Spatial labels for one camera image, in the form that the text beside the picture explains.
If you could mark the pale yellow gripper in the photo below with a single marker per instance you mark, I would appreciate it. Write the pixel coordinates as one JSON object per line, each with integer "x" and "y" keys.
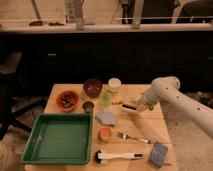
{"x": 140, "y": 106}

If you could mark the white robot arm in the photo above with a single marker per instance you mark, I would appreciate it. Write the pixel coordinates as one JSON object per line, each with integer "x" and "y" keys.
{"x": 167, "y": 89}

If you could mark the white paper cup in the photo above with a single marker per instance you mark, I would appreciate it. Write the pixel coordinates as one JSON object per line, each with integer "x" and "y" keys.
{"x": 114, "y": 85}

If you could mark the small green cup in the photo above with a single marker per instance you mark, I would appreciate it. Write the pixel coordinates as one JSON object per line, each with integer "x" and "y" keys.
{"x": 106, "y": 98}

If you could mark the small dark metal cup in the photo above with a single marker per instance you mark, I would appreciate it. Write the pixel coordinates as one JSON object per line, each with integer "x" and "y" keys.
{"x": 88, "y": 107}

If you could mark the yellow corn toy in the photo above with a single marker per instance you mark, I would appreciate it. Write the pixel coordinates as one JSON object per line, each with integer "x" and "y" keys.
{"x": 117, "y": 100}

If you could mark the silver metal fork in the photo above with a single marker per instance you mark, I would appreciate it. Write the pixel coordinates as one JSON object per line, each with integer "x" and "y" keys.
{"x": 125, "y": 136}

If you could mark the light blue cloth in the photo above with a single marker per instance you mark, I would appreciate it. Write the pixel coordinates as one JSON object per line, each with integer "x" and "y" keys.
{"x": 105, "y": 117}

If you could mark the orange toy fruit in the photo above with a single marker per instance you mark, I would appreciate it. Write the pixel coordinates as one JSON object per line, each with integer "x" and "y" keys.
{"x": 105, "y": 134}

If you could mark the dark red bowl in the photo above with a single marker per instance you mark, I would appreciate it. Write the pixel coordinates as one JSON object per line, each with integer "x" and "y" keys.
{"x": 92, "y": 87}

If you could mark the blue sponge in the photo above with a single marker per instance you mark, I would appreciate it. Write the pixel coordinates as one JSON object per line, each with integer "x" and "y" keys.
{"x": 158, "y": 154}

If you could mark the orange bowl with beans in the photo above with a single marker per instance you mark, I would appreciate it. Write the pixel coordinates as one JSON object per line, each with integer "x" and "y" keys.
{"x": 67, "y": 101}

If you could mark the green plastic tray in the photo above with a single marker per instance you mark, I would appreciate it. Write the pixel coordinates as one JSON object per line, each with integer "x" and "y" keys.
{"x": 59, "y": 139}

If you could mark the black office chair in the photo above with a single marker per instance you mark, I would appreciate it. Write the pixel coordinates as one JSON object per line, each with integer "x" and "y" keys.
{"x": 8, "y": 78}

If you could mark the white handled dish brush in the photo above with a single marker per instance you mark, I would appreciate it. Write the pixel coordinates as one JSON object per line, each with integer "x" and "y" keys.
{"x": 101, "y": 157}

